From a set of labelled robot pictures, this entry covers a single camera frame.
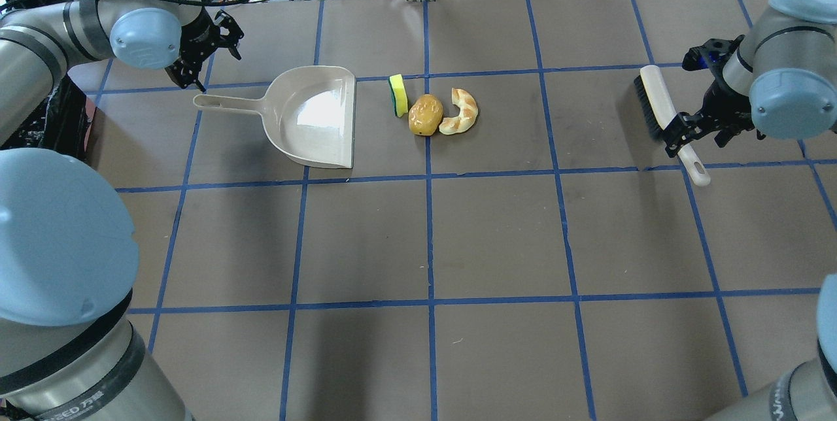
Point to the beige plastic dustpan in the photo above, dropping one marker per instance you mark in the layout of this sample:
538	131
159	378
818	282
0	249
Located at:
307	113

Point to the black bag lined bin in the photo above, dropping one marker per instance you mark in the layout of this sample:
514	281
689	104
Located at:
62	121

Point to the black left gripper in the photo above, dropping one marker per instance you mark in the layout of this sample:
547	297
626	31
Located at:
191	36

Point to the croissant bread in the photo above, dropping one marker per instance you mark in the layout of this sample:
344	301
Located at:
468	112

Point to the beige hand brush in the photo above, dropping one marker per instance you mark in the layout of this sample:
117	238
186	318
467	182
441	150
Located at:
658	109

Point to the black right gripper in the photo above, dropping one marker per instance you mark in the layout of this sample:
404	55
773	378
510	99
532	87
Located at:
727	109

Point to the brown potato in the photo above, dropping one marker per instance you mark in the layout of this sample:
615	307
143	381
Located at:
425	116

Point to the yellow green sponge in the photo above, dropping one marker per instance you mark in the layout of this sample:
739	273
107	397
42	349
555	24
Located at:
398	94

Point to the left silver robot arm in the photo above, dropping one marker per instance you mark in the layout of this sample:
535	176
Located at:
69	259

